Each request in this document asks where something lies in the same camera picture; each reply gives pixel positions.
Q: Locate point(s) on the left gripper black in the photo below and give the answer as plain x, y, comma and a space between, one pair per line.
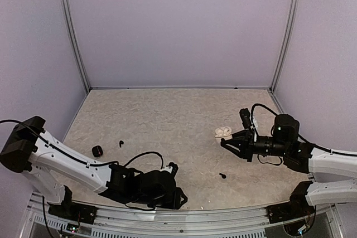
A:
173, 202

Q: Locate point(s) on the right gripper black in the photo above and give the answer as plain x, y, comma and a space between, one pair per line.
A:
246, 145

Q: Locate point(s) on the white earbud charging case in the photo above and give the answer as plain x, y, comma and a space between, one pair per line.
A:
223, 132

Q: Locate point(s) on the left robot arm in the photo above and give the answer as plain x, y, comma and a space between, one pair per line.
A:
33, 152

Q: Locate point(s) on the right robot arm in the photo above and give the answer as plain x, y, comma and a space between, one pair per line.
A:
301, 157

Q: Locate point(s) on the black earbud charging case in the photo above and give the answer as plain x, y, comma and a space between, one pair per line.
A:
97, 151

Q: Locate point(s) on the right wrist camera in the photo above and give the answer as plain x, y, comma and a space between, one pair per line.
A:
247, 119

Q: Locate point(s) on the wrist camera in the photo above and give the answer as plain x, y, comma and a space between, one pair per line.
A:
171, 168
247, 119

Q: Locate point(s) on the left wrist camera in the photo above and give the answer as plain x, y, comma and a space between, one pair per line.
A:
171, 168

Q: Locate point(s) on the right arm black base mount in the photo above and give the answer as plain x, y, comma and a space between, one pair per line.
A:
296, 207

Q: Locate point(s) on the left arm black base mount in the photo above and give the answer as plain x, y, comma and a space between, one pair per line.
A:
70, 210

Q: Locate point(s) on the aluminium front rail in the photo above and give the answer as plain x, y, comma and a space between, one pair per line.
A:
123, 222

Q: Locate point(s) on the right aluminium frame post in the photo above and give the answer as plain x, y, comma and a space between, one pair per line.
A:
285, 45

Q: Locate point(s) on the aluminium frame post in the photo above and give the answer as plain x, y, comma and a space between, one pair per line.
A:
74, 45
285, 45

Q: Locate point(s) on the left aluminium frame post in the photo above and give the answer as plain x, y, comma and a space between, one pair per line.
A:
74, 45

